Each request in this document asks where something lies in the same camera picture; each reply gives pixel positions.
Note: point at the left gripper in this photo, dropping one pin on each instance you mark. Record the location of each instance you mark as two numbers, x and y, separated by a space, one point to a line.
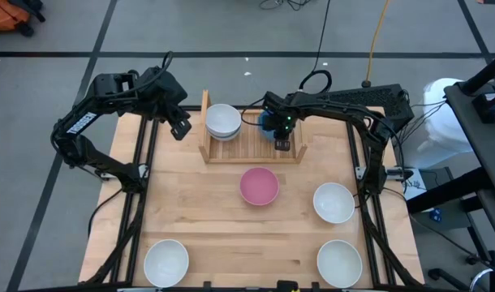
166 93

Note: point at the silver right arm base bracket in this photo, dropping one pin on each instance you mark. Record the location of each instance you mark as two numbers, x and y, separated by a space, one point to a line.
393 173

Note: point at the silver left arm base bracket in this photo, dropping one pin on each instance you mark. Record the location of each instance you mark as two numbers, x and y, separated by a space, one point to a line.
107 174

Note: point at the white printed paper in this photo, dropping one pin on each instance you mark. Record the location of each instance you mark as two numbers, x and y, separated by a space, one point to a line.
414 185

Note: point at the black desk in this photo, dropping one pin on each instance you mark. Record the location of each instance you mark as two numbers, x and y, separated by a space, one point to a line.
487 142

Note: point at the blue ceramic bowl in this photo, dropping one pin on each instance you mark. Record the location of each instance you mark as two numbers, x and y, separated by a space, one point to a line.
265 127

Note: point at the white plastic bag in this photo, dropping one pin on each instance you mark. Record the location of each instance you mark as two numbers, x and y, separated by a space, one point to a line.
442 121

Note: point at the pink ceramic bowl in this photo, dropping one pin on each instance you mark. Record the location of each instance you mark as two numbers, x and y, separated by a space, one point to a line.
259 186

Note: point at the black box with label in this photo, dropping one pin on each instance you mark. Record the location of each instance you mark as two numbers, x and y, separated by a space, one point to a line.
487 109

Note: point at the black perforated computer case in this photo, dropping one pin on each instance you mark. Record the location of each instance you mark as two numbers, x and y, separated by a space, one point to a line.
377 97

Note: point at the wooden slatted shelf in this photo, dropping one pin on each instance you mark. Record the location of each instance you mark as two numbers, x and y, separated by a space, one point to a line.
247 150

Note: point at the small blue object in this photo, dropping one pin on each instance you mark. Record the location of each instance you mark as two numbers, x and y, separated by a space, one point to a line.
436 215

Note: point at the white ceramic bowl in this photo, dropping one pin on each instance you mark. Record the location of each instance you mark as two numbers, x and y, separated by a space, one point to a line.
223 117
166 263
339 263
333 203

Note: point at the black metal table frame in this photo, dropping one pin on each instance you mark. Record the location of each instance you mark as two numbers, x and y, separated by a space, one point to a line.
132 243

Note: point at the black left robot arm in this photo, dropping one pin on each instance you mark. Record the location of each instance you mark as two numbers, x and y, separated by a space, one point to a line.
83 121

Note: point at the black office chair base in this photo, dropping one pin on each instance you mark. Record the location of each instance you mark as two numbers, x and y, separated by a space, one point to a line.
494 267

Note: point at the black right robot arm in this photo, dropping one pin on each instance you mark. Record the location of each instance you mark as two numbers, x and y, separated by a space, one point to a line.
337 107

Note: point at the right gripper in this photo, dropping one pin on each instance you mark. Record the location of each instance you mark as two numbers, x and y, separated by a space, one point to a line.
282 115

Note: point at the black yellow small device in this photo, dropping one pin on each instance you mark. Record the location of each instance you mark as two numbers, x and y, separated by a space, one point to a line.
287 286

